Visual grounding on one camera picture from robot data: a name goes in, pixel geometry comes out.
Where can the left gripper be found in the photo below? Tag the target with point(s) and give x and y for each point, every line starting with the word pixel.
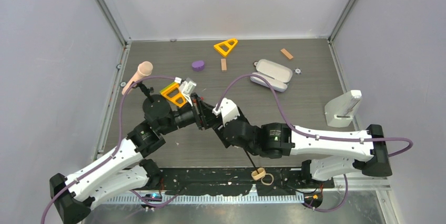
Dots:
pixel 199 111

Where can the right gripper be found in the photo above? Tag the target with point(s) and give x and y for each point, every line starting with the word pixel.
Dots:
pixel 241 133

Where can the beige folding umbrella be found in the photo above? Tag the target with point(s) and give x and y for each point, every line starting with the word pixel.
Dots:
pixel 259 173

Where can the white glasses case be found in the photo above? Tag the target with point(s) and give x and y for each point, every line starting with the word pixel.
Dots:
pixel 276 75

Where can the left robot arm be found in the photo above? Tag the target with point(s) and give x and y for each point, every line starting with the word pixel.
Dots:
pixel 126 166

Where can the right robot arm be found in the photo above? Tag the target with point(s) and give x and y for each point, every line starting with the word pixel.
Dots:
pixel 344 152

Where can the orange green triangle block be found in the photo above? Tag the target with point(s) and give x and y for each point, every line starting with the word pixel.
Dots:
pixel 173 94

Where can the pink toy microphone on stand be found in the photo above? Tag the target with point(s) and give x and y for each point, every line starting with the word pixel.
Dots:
pixel 143 72

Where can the purple heart-shaped box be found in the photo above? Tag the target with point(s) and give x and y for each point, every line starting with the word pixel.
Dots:
pixel 198 65

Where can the small wooden block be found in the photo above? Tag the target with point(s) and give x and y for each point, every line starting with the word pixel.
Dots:
pixel 223 65
pixel 286 54

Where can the white stand holder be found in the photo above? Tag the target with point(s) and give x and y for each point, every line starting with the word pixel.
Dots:
pixel 340 111

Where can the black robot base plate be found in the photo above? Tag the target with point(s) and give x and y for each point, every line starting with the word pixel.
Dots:
pixel 231 182

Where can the yellow triangle frame block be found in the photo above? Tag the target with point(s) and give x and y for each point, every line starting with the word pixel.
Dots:
pixel 225 48

